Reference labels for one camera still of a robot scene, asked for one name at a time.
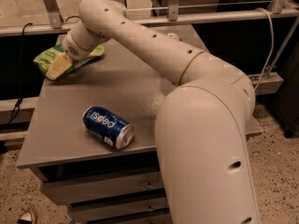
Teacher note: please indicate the grey drawer cabinet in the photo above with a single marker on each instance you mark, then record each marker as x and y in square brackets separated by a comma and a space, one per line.
[101, 184]

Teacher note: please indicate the green rice chip bag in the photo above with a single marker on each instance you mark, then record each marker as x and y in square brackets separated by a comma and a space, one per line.
[46, 58]

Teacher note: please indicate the metal railing frame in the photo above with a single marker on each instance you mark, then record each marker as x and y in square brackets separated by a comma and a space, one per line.
[38, 17]

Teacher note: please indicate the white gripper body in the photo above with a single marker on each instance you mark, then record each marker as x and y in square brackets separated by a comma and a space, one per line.
[72, 48]

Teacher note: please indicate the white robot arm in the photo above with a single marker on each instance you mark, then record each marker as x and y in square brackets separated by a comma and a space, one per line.
[200, 128]

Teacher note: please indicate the blue pepsi can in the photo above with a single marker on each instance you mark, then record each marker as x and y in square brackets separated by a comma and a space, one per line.
[112, 129]

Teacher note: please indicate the shoe tip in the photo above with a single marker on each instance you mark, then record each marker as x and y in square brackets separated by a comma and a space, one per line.
[27, 217]

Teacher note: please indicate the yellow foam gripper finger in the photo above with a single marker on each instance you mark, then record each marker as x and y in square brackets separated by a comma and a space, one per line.
[61, 63]

